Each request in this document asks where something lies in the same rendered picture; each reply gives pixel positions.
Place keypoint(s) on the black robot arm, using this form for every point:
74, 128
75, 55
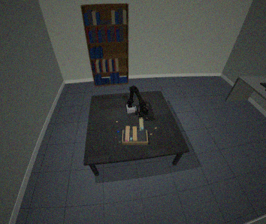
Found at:
141, 101

